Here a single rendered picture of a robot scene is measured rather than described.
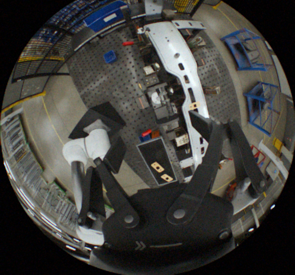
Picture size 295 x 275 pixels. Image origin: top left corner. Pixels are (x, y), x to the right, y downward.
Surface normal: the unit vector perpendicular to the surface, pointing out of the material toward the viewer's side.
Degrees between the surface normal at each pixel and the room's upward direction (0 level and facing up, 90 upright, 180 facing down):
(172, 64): 0
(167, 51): 0
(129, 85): 0
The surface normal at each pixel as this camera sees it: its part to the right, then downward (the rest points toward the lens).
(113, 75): -0.03, 0.37
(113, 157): 0.93, -0.33
